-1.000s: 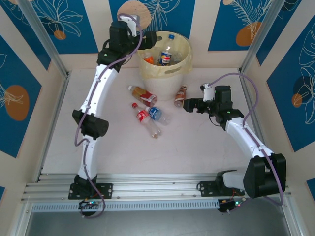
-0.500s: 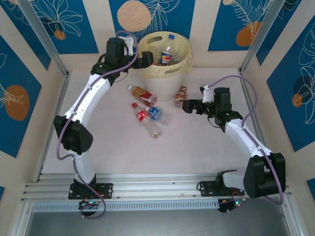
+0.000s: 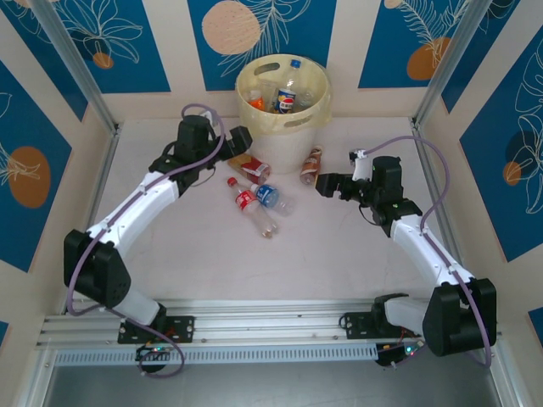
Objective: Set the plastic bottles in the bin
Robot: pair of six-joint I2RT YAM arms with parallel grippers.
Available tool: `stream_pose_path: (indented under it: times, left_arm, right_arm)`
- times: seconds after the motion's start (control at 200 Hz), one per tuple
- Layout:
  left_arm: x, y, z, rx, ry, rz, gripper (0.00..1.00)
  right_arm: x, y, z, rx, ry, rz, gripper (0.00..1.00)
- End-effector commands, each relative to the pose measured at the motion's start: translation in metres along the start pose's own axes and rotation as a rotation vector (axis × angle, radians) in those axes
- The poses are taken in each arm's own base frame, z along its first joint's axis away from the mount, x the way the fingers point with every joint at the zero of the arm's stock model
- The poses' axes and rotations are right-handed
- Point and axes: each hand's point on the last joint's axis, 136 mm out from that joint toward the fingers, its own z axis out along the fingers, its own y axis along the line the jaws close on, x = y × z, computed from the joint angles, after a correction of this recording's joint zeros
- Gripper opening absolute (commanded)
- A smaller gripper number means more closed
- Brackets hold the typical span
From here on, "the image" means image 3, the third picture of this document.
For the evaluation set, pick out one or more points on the brown tea bottle red label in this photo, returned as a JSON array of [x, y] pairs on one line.
[[252, 163]]

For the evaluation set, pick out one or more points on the brown milk tea bottle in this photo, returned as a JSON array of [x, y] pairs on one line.
[[311, 165]]

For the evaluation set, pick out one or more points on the orange label bottle brown cap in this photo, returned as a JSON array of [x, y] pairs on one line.
[[255, 102]]

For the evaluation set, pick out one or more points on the clear bottle with green cap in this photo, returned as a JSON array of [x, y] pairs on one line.
[[267, 95]]

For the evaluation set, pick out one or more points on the red label cola bottle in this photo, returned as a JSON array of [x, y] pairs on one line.
[[246, 200]]

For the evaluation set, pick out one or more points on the blue label bottle white cap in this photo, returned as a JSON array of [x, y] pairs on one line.
[[267, 195]]

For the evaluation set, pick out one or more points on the Pepsi bottle with blue cap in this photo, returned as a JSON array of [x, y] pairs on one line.
[[285, 102]]

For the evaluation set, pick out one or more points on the clear bottle white green label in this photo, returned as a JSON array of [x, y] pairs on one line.
[[307, 98]]

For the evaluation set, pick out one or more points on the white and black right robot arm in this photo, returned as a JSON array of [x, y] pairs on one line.
[[420, 250]]

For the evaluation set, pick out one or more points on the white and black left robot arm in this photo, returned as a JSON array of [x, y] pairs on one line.
[[136, 207]]

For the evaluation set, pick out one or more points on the white plastic bin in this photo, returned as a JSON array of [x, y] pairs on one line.
[[282, 148]]

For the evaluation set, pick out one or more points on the cream plastic bucket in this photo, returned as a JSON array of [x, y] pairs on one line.
[[250, 123]]

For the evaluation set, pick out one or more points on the small circuit board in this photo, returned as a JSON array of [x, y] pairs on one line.
[[388, 356], [155, 351]]

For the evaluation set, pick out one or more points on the grey metal shelf plate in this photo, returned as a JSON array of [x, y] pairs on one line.
[[275, 390]]

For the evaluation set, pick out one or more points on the aluminium table edge rail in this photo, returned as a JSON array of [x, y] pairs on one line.
[[104, 178], [428, 169]]

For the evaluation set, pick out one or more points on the aluminium frame post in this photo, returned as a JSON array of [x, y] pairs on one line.
[[507, 381], [446, 63], [82, 72], [34, 381]]

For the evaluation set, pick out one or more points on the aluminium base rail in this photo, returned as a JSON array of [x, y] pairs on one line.
[[263, 318]]

